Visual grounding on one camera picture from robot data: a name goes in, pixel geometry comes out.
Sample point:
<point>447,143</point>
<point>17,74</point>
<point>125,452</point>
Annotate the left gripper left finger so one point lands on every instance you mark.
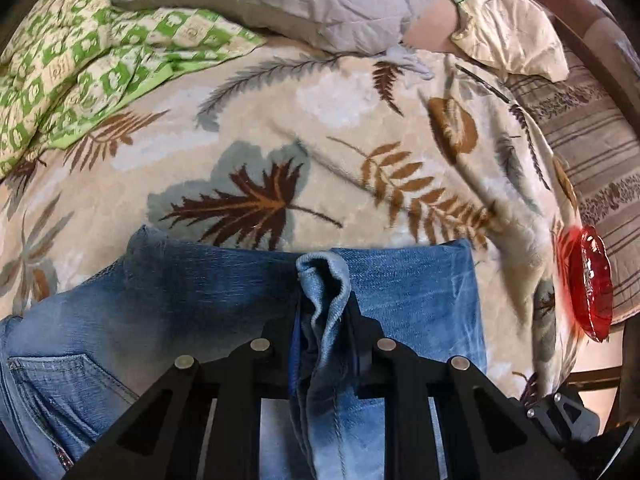
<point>199,420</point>

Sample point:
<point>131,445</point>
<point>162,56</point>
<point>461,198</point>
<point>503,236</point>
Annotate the brown striped sofa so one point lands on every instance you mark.
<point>591,121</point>

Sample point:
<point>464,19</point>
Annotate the green patterned quilt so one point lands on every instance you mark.
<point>72,63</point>

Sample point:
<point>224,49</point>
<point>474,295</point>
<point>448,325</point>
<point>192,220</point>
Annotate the cream satin pillow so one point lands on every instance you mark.
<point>512,37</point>

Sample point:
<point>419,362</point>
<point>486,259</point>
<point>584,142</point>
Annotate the blue denim jeans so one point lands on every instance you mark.
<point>72,364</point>

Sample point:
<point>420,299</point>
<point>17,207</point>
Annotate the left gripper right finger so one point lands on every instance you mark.
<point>446,419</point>

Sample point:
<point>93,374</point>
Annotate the red glass bowl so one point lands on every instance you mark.
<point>589,281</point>

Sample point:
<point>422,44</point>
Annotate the leaf print beige blanket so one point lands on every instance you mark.
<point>290,149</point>

